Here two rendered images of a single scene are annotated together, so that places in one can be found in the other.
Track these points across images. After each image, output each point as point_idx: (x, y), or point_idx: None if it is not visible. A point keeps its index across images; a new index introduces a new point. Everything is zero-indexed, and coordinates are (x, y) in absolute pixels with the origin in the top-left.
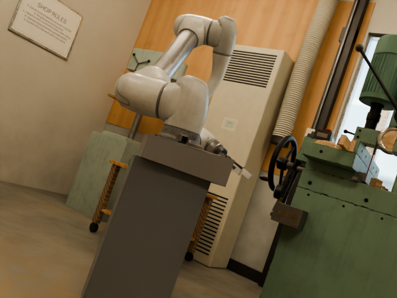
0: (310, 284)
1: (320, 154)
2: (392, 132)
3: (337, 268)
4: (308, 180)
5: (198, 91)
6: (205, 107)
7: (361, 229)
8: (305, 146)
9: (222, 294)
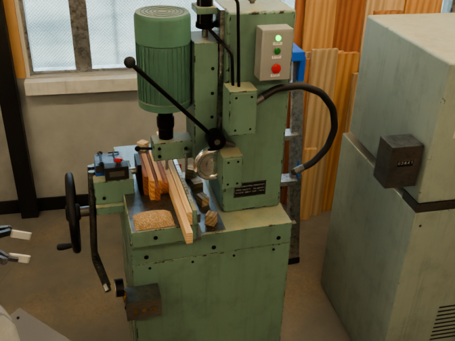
0: (185, 332)
1: (156, 241)
2: (208, 157)
3: (206, 309)
4: (143, 255)
5: (2, 335)
6: (15, 333)
7: (217, 271)
8: (133, 240)
9: (32, 307)
